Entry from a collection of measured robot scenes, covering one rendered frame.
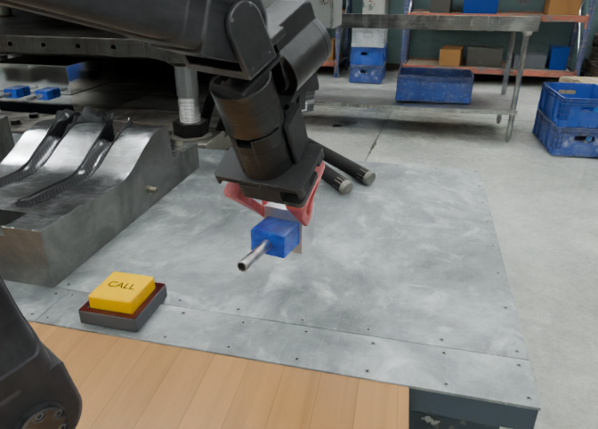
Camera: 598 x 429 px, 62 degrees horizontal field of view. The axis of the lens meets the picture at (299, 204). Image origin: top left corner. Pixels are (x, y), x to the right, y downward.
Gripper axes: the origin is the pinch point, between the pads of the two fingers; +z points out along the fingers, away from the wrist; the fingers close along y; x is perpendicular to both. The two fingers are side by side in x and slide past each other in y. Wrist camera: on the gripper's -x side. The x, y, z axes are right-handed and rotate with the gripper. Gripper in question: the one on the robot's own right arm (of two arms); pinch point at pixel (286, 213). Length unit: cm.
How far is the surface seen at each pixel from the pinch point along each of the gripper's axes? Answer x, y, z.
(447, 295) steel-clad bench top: -4.6, -18.4, 18.6
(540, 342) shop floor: -60, -45, 138
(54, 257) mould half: 11.1, 32.6, 6.0
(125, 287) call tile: 12.4, 18.9, 5.7
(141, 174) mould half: -11.8, 37.2, 14.4
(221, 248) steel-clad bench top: -2.7, 16.9, 17.8
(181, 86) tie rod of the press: -54, 61, 30
